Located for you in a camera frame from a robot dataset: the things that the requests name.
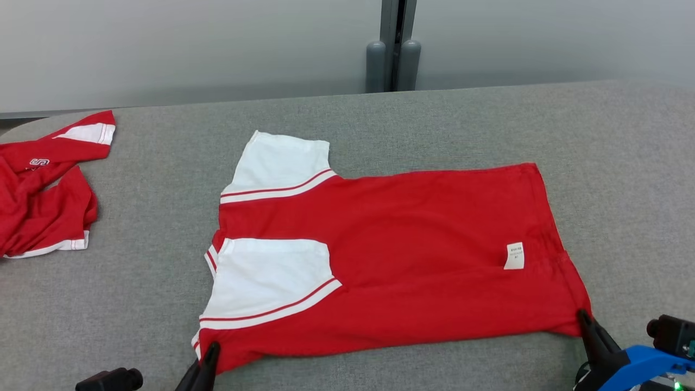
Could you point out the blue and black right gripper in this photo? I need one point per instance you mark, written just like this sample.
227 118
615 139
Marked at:
640 369

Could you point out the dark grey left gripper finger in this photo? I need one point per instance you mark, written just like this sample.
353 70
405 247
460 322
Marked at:
187 381
210 364

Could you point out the red jersey with white sleeves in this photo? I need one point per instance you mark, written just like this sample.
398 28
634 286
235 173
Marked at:
407 244

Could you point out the red shorts with white stripe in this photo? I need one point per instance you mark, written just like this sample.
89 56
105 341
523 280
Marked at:
43 212

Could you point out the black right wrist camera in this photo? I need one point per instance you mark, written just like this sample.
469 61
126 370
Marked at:
673 334

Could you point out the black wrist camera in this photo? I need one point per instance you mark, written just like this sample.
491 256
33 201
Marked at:
673 334
111 380

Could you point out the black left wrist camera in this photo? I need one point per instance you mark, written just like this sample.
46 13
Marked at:
111 380

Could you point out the grey metal partition post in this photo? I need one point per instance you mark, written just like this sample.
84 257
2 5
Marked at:
386 27

